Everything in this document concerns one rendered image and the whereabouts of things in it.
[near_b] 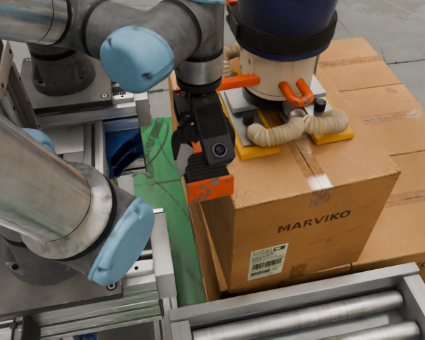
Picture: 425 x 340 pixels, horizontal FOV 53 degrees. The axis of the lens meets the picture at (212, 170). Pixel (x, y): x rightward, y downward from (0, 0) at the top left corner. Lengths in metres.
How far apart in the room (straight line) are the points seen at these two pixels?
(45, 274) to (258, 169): 0.51
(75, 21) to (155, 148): 1.85
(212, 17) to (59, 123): 0.66
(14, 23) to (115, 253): 0.27
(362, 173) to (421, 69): 2.30
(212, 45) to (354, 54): 1.63
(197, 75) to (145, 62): 0.15
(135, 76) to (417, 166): 1.33
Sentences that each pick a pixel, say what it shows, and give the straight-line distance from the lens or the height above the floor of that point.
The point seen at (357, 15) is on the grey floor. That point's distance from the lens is 3.77.
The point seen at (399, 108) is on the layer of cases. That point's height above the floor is 0.54.
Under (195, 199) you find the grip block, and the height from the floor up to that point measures 1.06.
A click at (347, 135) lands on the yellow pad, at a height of 0.96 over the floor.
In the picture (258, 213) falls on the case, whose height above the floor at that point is 0.91.
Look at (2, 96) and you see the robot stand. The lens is 0.79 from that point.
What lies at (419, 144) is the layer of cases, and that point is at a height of 0.54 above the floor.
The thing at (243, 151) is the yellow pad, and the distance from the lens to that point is 0.98.
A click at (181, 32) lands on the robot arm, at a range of 0.53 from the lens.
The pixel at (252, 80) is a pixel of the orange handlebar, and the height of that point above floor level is 1.08.
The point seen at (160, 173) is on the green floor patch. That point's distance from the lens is 2.24.
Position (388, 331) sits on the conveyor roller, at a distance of 1.28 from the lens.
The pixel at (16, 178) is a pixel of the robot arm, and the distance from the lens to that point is 0.38.
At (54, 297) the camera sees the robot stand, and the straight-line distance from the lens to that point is 0.73.
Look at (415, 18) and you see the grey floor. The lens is 3.89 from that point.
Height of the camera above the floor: 1.66
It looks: 48 degrees down
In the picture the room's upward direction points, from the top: straight up
